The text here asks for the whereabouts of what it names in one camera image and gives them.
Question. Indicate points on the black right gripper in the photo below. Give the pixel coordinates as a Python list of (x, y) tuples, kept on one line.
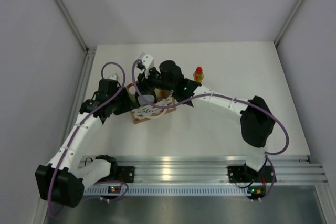
[(144, 81)]

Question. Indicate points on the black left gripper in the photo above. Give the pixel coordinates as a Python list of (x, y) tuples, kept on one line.
[(127, 104)]

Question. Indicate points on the burlap canvas bag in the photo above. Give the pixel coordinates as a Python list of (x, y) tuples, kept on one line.
[(145, 113)]

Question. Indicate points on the yellow oil bottle red cap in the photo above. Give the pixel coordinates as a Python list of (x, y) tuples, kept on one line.
[(198, 74)]

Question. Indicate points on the cream pump lotion bottle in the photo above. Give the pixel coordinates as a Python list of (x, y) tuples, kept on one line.
[(146, 99)]

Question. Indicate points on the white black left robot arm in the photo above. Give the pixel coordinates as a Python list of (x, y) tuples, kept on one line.
[(62, 180)]

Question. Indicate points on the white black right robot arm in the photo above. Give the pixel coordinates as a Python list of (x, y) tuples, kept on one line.
[(254, 117)]

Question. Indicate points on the white-capped pale green bottle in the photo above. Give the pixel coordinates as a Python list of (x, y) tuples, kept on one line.
[(132, 93)]

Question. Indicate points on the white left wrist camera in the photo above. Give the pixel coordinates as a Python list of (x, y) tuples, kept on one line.
[(114, 77)]

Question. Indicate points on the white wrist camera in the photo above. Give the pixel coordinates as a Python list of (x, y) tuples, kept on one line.
[(145, 63), (114, 77)]

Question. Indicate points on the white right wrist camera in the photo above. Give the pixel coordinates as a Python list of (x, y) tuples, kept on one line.
[(145, 63)]

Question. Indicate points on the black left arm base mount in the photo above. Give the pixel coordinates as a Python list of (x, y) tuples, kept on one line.
[(126, 174)]

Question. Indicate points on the aluminium frame rail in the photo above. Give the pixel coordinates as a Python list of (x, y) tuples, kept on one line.
[(213, 170)]

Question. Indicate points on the perforated cable duct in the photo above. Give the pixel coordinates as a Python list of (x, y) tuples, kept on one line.
[(151, 190)]

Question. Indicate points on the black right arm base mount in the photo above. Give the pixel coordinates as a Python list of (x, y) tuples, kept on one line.
[(243, 174)]

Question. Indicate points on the left corner aluminium post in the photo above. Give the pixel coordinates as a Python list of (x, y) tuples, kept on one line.
[(70, 22)]

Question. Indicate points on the corner aluminium post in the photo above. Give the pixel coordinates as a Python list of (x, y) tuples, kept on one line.
[(294, 11), (70, 22)]

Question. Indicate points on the right corner aluminium post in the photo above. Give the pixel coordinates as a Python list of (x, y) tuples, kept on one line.
[(294, 11)]

